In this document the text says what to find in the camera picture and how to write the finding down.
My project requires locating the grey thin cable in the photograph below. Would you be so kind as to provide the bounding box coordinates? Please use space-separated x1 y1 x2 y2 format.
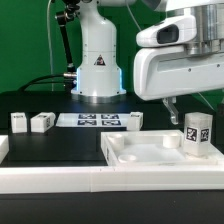
125 3 143 32

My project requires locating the black cable bundle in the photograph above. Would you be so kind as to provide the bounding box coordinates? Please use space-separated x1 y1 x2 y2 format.
18 73 78 93

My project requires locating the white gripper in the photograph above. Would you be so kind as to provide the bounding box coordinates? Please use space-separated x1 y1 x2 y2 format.
133 46 224 125

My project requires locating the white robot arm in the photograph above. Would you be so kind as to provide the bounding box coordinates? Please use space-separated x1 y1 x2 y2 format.
65 0 224 124

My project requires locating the white square tabletop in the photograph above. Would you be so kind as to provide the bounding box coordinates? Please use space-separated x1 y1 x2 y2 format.
101 130 224 167

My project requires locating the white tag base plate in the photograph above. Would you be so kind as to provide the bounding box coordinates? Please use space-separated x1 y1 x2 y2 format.
56 113 129 127

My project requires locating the white obstacle fence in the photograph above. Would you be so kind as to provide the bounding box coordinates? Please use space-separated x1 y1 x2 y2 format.
0 133 224 195

